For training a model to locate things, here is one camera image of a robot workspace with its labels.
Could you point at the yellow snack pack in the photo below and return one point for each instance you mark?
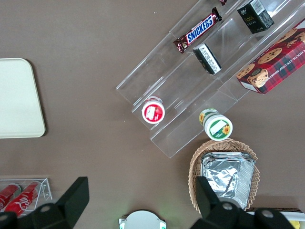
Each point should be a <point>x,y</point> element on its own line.
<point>296,224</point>

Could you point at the green sunflower yogurt cup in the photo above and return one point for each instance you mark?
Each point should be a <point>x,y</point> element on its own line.
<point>218,127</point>

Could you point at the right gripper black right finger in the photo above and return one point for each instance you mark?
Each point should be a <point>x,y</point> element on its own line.
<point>212,210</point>

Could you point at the cream plastic tray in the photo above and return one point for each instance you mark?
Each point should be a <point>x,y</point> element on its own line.
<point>16,100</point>

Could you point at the white snack bin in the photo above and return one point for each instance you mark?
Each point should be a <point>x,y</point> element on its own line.
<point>293,215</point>

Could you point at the clear acrylic bottle rack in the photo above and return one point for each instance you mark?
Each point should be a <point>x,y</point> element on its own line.
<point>46,188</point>

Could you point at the silver foil container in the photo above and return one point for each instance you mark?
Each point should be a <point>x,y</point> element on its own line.
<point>226,176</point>

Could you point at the Snickers chocolate bar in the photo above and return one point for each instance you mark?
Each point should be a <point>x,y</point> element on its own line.
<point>223,2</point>
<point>199,29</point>

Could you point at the red tartan cookie box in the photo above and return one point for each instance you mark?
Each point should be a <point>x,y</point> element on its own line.
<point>276,62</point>

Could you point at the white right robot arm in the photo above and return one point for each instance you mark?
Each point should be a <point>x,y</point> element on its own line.
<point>143,220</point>

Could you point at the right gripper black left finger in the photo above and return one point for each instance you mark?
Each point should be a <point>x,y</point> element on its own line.
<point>69,202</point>

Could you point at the red lid yogurt cup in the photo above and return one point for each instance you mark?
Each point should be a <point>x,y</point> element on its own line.
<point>153,113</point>

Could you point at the light wicker basket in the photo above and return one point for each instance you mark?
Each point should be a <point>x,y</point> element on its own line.
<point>197,155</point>

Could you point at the small black carton box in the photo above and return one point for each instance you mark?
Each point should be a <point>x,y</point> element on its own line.
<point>207,59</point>
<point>255,17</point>

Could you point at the clear acrylic stepped shelf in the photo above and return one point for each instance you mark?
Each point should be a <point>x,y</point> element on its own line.
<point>181,90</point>

